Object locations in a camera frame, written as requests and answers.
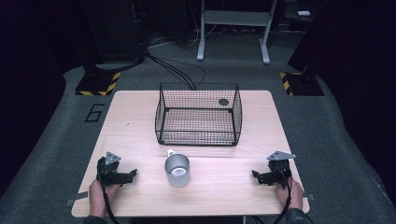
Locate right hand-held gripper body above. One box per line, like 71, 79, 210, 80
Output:
257, 150, 297, 189

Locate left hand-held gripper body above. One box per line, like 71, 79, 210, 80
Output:
96, 151, 133, 187

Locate silver metal cup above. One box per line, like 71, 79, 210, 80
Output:
164, 148, 191, 189

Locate black wire mesh basket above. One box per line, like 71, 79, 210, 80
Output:
154, 81, 244, 147

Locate person's right hand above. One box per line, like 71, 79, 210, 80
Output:
275, 176, 304, 211

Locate person's left hand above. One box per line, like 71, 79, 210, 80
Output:
88, 179, 121, 218

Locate grey tape strip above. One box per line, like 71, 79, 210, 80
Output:
64, 190, 89, 207

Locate black tape numeral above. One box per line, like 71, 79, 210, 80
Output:
84, 104, 106, 123

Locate black cabinet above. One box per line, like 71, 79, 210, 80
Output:
78, 0, 148, 64

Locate white metal stand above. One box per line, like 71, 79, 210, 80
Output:
196, 0, 278, 66

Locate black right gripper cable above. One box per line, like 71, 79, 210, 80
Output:
272, 167, 294, 224

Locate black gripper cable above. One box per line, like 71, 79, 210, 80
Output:
272, 167, 294, 224
96, 161, 121, 224

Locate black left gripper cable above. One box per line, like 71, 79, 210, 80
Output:
96, 161, 121, 224

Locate black yellow striped base plate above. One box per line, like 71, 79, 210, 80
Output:
75, 71, 121, 97
278, 71, 325, 97

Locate black floor cables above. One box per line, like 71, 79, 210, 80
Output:
145, 50, 207, 91

